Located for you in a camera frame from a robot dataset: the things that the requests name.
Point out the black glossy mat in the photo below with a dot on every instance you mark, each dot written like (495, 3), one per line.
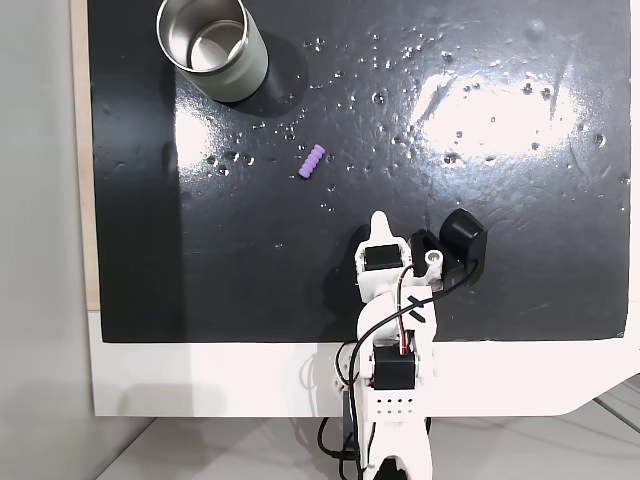
(200, 250)

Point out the black oval camera box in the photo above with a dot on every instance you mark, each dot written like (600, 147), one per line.
(462, 234)

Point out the steel cup with grey-green outside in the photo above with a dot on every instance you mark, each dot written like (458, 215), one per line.
(235, 70)

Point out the light wooden board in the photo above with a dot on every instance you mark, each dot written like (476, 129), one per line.
(80, 150)

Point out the purple ribbed pen grip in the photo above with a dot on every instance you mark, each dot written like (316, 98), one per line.
(311, 161)

